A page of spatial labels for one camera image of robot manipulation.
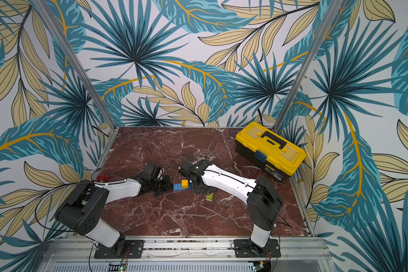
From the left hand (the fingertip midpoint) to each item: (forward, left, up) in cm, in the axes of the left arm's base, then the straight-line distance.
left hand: (174, 187), depth 91 cm
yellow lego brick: (0, -6, +4) cm, 7 cm away
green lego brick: (-6, -19, +2) cm, 20 cm away
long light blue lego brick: (0, -2, +1) cm, 2 cm away
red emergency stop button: (+3, +38, +3) cm, 38 cm away
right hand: (-4, -17, +8) cm, 19 cm away
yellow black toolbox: (+14, -50, +16) cm, 54 cm away
